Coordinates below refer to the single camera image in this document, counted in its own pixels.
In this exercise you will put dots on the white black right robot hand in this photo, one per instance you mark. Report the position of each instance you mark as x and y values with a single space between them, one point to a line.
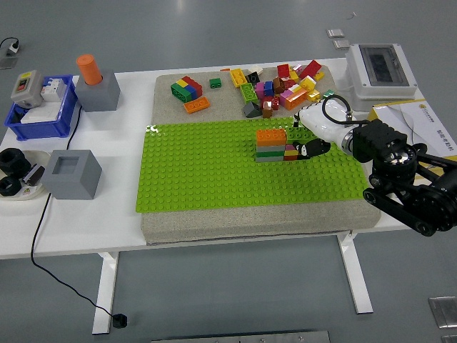
328 121

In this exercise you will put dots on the light green toy brick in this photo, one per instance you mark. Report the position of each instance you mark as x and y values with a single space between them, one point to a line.
298 134
248 93

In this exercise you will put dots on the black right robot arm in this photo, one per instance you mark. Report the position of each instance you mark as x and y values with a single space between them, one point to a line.
389 143

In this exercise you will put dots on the small green toy brick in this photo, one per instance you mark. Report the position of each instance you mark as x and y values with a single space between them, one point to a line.
329 93

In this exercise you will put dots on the shiny yellow toy brick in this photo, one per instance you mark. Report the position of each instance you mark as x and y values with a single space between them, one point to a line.
313 95

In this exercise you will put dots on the large orange toy brick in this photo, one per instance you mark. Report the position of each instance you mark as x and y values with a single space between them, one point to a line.
296 99

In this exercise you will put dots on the small yellow toy brick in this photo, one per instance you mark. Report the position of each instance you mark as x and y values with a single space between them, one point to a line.
319 76

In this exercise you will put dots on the magenta toy brick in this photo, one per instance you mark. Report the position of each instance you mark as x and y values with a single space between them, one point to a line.
290 147
260 90
285 97

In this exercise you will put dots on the red white toy brick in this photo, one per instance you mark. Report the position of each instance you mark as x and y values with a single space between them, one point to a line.
291 84

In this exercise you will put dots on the long red toy brick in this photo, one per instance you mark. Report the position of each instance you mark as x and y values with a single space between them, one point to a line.
310 69

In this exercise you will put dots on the brown toy brick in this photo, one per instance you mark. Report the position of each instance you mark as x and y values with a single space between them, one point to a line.
278 85
268 112

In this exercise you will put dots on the small pink toy brick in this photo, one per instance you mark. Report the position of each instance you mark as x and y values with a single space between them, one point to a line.
297 68

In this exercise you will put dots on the shiny red toy brick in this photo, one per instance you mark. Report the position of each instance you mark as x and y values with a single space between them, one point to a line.
267 101

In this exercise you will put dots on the grey toy brick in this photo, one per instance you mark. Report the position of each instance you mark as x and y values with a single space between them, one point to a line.
270 148
268 159

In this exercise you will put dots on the dark green toy brick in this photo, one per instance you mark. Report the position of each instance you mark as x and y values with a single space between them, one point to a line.
179 92
269 154

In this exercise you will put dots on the blue toy brick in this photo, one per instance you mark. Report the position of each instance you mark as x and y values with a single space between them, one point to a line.
268 88
195 91

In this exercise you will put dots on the dark grey sloped brick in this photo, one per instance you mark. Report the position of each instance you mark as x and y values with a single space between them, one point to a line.
251 110

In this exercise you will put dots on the black toy brick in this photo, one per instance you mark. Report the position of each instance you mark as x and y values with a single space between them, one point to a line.
253 78

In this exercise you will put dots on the white toy piece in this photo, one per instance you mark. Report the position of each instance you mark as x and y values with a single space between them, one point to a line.
256 70

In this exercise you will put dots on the long yellow toy brick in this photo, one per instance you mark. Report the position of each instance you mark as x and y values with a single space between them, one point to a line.
238 78

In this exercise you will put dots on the small dark green brick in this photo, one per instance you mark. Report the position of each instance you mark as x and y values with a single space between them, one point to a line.
215 83

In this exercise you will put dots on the green studded baseplate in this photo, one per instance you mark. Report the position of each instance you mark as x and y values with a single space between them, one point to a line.
214 171

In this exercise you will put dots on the yellow white cardboard box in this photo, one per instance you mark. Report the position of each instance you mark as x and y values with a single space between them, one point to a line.
435 118

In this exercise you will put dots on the grey-brown mat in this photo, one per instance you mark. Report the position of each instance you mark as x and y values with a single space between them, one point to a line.
250 223

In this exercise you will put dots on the white table leg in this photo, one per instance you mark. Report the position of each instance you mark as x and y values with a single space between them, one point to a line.
357 278
105 293

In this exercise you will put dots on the grey block with round hole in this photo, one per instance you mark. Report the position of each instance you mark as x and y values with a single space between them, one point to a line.
100 96

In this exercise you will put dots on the long metal floor plate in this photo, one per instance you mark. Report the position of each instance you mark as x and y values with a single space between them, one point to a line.
239 337

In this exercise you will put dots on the orange cylinder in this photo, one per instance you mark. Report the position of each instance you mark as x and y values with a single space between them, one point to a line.
89 69

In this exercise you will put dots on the grey block with square recess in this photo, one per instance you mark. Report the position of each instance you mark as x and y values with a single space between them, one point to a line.
71 184

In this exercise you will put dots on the white circuit breaker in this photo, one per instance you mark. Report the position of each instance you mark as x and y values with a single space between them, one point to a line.
53 89

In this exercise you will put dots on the black plug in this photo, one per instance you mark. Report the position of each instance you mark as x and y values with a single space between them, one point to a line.
120 320

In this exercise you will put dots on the white flat box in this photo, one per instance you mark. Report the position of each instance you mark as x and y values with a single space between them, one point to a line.
39 113

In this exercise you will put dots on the blue plastic bin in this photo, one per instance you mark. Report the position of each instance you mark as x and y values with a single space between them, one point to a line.
39 130

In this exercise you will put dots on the small brown white part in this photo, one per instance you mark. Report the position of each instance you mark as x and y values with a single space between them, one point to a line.
34 174

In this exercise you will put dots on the white plate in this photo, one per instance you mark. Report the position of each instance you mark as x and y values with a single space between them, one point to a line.
35 193

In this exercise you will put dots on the white floor socket plug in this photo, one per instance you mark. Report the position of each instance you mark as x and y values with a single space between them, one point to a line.
13 47

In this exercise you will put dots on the white electrical enclosure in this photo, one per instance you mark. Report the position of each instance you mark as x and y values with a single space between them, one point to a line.
382 66

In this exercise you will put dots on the grey switch box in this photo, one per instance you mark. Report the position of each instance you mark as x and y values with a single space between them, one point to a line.
26 87

